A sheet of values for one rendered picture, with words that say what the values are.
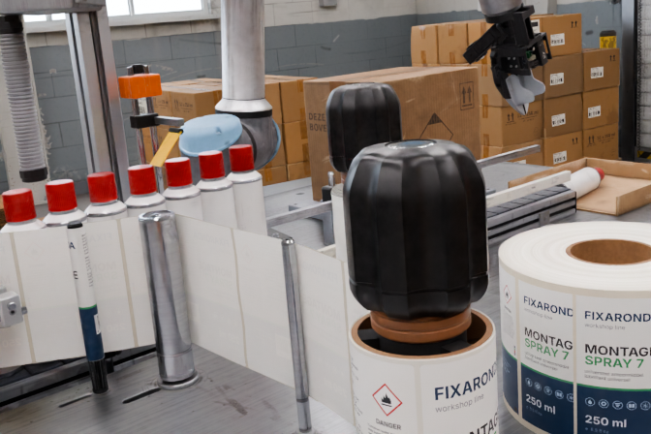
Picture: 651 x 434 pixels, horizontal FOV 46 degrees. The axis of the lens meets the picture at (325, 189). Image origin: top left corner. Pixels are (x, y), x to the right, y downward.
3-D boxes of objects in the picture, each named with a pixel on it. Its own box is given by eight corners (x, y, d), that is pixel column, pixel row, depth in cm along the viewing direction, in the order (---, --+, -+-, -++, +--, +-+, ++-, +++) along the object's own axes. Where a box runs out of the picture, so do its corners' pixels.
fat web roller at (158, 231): (170, 394, 80) (145, 222, 76) (149, 381, 84) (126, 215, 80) (207, 380, 83) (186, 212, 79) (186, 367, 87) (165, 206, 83)
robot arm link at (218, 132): (170, 194, 144) (164, 122, 141) (205, 179, 156) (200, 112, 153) (229, 196, 139) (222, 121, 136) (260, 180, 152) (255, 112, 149)
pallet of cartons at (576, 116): (500, 213, 468) (493, 21, 443) (411, 193, 538) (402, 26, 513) (625, 178, 530) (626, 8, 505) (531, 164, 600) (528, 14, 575)
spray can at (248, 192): (247, 293, 109) (232, 150, 104) (231, 284, 113) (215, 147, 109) (279, 283, 112) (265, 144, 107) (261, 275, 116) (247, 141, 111)
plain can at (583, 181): (573, 193, 154) (613, 172, 169) (553, 177, 157) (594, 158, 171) (560, 212, 157) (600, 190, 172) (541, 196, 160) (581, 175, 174)
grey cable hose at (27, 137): (25, 184, 98) (-3, 15, 93) (16, 181, 100) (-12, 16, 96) (52, 179, 100) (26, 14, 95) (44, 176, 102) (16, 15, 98)
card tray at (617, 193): (617, 216, 149) (617, 196, 148) (508, 199, 169) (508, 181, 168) (692, 186, 167) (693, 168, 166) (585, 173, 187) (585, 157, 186)
